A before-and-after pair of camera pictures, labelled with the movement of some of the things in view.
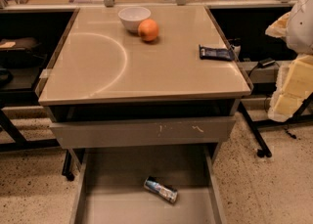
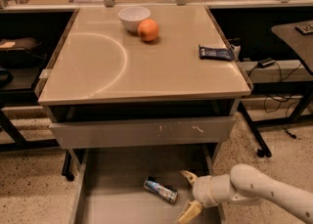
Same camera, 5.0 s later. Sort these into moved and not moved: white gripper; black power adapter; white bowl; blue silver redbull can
Moved: white gripper
Not moved: white bowl; blue silver redbull can; black power adapter
